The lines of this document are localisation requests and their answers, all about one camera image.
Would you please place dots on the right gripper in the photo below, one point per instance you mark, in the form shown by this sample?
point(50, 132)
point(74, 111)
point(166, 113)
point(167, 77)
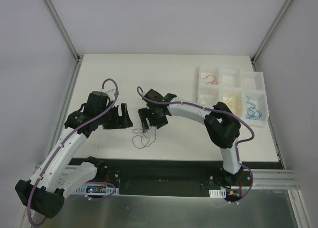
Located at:
point(152, 114)

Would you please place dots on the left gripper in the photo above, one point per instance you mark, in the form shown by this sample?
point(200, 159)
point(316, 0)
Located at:
point(118, 116)

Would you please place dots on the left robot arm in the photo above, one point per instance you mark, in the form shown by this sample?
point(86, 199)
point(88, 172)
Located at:
point(47, 189)

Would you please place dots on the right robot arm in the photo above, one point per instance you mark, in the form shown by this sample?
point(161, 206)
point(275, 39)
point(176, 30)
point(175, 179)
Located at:
point(225, 129)

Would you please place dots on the white foam compartment tray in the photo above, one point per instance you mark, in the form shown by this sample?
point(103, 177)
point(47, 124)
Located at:
point(243, 92)

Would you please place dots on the left white cable duct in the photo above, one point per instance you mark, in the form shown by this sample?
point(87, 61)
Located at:
point(99, 191)

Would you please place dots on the white cable duct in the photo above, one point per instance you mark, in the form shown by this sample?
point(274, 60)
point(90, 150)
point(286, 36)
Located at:
point(218, 193)
point(99, 191)

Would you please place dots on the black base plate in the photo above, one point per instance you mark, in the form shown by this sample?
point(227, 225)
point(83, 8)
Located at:
point(169, 177)

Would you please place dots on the right white cable duct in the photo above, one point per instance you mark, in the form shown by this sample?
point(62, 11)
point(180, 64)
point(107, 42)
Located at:
point(218, 193)

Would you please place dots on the left aluminium frame post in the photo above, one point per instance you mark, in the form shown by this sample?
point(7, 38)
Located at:
point(62, 30)

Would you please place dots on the aluminium front rail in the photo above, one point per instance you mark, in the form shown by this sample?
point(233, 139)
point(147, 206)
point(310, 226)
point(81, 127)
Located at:
point(264, 175)

